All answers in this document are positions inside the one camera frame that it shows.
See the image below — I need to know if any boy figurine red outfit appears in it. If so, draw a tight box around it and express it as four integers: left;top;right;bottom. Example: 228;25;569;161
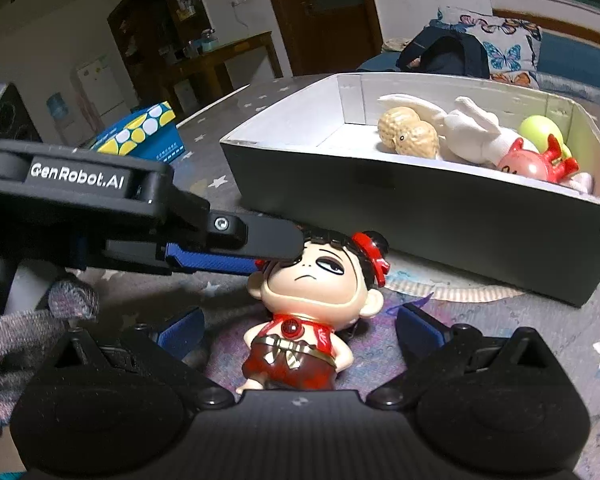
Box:
237;226;390;394

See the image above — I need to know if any peanut shaped toy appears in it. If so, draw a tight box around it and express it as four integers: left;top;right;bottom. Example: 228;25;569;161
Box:
377;106;440;159

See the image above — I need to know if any red round toy figure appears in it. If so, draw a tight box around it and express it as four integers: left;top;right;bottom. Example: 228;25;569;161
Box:
498;134;580;183

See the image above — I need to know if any white plush rabbit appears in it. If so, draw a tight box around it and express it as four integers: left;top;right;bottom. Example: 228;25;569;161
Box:
378;94;521;166

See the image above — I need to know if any green alien ball toy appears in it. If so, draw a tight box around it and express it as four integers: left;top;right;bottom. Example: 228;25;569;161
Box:
518;115;571;159

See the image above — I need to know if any grey cardboard box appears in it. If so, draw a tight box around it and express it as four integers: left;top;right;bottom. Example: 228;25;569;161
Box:
221;73;600;307

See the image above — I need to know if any blue yellow tissue box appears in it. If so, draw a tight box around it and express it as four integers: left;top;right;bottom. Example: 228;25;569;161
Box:
90;101;184;164

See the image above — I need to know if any white refrigerator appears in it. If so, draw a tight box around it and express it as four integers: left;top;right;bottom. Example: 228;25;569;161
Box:
74;55;130;131

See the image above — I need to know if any wooden side table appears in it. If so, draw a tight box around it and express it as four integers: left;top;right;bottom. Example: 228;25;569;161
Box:
158;32;284;113

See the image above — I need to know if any brown wooden door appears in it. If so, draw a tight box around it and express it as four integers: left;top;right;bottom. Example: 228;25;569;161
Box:
271;0;382;76

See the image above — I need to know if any dark blue backpack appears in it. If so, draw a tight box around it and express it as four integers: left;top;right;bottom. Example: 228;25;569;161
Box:
396;26;490;79

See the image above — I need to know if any butterfly print pillow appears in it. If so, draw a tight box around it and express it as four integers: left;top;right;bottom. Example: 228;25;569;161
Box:
430;6;542;89

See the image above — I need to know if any dark wall shelf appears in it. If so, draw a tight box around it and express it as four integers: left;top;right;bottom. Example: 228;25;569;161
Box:
107;0;211;105

